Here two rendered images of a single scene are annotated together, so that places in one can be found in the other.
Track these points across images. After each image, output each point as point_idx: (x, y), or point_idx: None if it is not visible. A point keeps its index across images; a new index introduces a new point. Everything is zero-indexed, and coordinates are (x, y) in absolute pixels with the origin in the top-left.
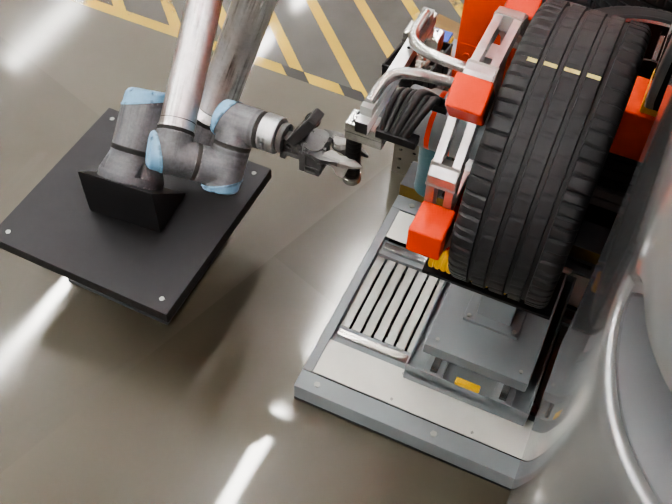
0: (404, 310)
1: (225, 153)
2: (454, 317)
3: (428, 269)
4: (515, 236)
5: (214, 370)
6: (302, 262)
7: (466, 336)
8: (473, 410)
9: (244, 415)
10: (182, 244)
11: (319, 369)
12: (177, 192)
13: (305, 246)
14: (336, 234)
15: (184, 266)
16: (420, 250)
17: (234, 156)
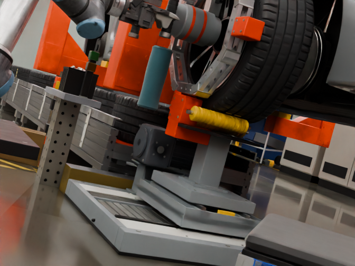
0: (136, 214)
1: (97, 1)
2: (189, 186)
3: (189, 126)
4: (292, 21)
5: (43, 246)
6: (35, 208)
7: (205, 190)
8: (230, 239)
9: (97, 262)
10: (1, 130)
11: (129, 227)
12: None
13: (28, 203)
14: (41, 200)
15: (18, 136)
16: (252, 33)
17: (102, 5)
